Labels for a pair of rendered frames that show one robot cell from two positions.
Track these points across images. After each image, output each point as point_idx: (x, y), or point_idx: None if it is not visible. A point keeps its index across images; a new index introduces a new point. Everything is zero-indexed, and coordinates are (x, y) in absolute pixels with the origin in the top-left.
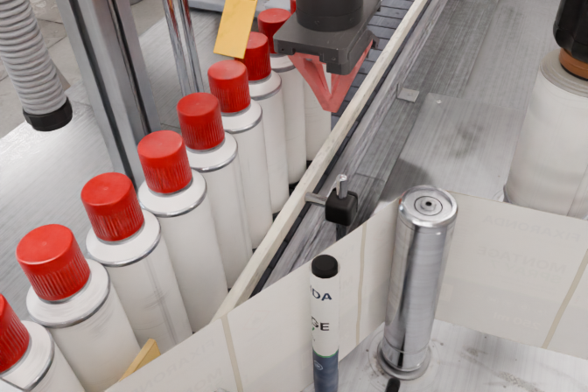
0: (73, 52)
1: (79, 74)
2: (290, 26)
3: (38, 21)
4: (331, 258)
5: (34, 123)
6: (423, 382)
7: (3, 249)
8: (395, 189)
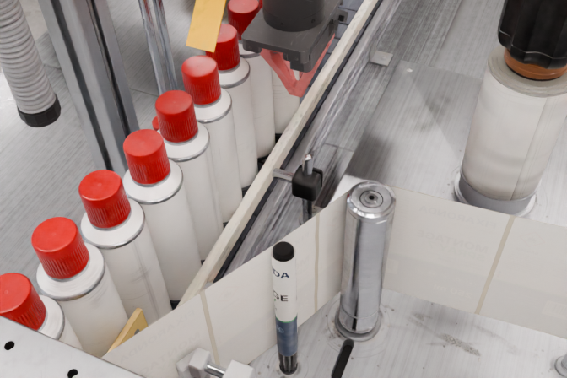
0: None
1: (20, 2)
2: (256, 24)
3: None
4: (288, 245)
5: (29, 121)
6: (374, 342)
7: None
8: (360, 164)
